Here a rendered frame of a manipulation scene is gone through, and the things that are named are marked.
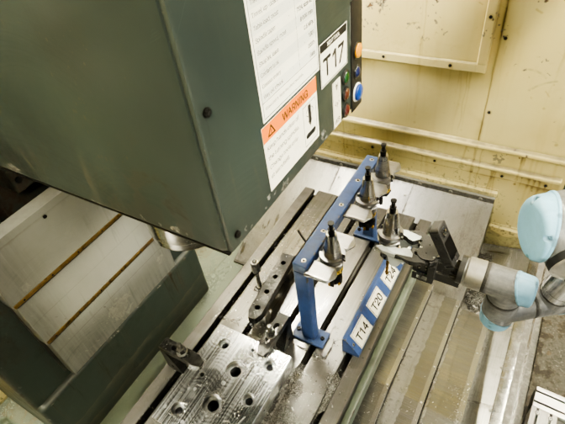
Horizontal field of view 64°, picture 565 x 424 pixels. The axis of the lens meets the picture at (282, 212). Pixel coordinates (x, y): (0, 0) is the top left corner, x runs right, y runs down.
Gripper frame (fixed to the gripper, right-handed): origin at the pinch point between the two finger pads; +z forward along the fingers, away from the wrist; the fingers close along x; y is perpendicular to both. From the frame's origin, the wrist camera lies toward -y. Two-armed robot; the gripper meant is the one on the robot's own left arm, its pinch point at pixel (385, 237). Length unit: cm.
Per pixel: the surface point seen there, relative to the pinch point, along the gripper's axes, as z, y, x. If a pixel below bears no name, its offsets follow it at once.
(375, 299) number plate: 0.9, 25.4, -0.9
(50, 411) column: 70, 37, -69
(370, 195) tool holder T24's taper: 7.7, -4.9, 8.2
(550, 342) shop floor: -61, 117, 77
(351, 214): 10.4, -1.7, 2.5
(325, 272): 8.0, -1.5, -18.0
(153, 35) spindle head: 9, -70, -50
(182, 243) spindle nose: 22, -30, -44
